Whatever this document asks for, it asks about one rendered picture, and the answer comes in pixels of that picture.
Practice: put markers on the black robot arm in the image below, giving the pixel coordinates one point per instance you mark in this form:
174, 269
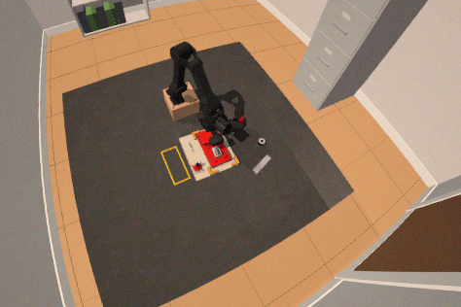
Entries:
209, 101

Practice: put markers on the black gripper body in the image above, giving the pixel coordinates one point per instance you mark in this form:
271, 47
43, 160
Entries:
214, 140

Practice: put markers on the light grey flat bar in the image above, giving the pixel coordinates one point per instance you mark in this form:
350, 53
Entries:
262, 164

